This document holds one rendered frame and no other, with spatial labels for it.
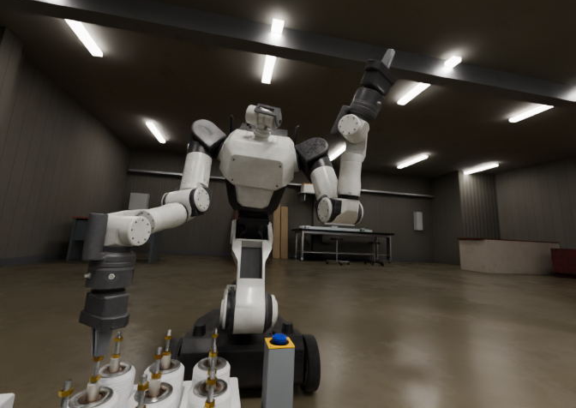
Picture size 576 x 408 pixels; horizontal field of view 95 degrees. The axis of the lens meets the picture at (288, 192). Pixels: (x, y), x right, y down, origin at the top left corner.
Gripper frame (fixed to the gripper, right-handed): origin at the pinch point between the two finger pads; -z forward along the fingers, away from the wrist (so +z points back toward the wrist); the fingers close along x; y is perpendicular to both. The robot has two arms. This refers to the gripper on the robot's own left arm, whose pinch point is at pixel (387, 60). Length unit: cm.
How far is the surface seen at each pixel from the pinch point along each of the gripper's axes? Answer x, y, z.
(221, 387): 26, -21, 92
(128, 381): 40, -6, 104
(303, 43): -106, 241, -91
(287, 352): 9, -21, 85
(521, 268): -828, 71, 58
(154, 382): 38, -15, 94
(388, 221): -820, 439, 108
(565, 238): -954, 46, -61
